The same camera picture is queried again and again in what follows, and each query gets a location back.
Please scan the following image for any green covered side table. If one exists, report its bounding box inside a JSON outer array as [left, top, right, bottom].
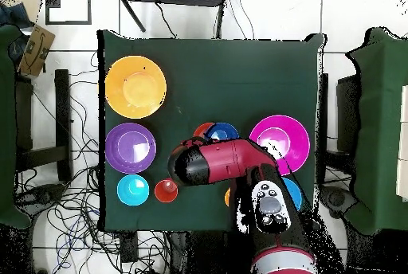
[[0, 24, 33, 230], [345, 26, 408, 235]]

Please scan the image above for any tangle of cables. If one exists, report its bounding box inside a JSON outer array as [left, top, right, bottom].
[[14, 50, 173, 274]]

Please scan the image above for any dark green tablecloth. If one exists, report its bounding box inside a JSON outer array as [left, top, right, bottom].
[[96, 29, 326, 233]]

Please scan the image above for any small dark blue bowl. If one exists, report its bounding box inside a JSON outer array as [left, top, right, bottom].
[[203, 122, 240, 142]]

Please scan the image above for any red cup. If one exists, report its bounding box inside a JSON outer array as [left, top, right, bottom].
[[154, 177, 179, 204]]

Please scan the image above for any purple bowl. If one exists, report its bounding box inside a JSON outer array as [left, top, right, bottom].
[[104, 122, 158, 174]]

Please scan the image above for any black square frame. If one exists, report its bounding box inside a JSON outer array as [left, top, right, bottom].
[[45, 0, 92, 25]]

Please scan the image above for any black stand foot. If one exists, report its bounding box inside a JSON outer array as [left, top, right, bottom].
[[15, 183, 66, 216], [319, 185, 359, 219]]

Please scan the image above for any large pink bowl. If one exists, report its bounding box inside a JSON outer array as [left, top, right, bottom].
[[249, 114, 311, 176]]

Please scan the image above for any small cyan bowl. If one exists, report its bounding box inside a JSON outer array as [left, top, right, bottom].
[[116, 174, 150, 207]]

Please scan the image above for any small red bowl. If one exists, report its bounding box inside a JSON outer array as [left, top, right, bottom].
[[193, 122, 214, 139]]

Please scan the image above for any black power strip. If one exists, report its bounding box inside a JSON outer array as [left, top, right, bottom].
[[120, 231, 139, 263]]

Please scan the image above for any large yellow bowl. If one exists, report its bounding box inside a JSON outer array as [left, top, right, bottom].
[[104, 55, 167, 119]]

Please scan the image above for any blue cloth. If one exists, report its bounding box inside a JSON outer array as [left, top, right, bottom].
[[0, 2, 33, 29]]

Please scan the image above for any cardboard box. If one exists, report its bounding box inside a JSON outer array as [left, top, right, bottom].
[[18, 24, 56, 77]]

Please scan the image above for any black box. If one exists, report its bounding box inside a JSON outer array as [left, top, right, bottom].
[[335, 74, 362, 154]]

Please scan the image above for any medium sky blue bowl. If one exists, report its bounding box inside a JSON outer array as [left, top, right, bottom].
[[281, 177, 303, 211]]

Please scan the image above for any black floor stand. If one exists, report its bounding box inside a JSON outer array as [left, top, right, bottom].
[[15, 68, 73, 182]]

